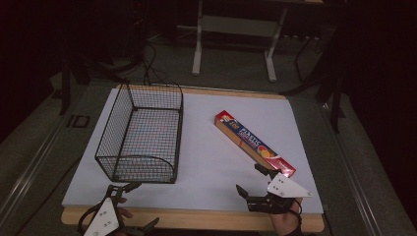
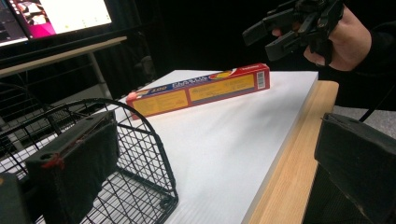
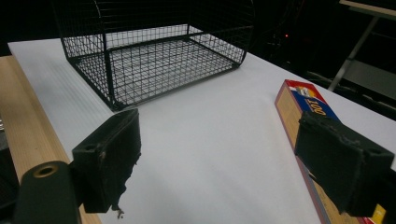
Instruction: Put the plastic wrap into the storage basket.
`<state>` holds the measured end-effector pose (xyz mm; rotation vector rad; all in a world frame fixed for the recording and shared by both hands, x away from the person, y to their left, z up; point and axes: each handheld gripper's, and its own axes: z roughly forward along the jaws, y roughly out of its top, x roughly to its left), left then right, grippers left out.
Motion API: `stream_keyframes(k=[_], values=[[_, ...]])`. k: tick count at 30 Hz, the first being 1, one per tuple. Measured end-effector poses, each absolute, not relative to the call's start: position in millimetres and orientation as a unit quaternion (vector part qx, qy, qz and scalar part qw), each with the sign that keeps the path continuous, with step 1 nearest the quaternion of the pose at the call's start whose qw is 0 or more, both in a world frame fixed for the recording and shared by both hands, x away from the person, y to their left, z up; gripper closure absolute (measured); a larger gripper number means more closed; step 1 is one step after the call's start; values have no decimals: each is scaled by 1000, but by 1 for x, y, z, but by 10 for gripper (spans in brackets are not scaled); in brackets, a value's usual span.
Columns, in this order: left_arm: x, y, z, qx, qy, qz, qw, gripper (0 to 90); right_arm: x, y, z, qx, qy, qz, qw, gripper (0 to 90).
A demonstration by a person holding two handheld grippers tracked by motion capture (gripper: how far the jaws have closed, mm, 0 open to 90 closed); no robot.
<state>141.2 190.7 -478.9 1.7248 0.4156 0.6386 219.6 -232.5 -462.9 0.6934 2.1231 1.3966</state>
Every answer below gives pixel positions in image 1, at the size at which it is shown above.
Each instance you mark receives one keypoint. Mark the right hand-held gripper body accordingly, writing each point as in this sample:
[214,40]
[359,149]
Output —
[285,189]

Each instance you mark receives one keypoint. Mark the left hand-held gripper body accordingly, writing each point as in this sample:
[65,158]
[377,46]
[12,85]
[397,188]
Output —
[104,219]

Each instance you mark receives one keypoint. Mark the plastic wrap box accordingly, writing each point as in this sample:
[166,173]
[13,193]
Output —
[249,141]

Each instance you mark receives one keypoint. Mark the person's left hand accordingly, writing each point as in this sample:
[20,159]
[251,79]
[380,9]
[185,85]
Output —
[124,213]

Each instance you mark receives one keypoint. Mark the person's right hand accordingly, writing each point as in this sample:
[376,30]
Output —
[286,223]

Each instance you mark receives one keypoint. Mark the white table mat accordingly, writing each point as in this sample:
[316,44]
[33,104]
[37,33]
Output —
[203,170]

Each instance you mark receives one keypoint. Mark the black stand legs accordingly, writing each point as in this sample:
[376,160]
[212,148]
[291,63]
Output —
[65,82]
[336,98]

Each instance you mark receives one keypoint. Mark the metal floor rail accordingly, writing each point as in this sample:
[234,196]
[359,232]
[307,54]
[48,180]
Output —
[29,173]
[354,177]

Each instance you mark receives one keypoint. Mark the black rectangular floor bracket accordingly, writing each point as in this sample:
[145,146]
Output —
[78,121]

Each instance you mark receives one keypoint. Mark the white metal desk frame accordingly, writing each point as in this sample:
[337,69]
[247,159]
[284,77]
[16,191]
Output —
[239,26]

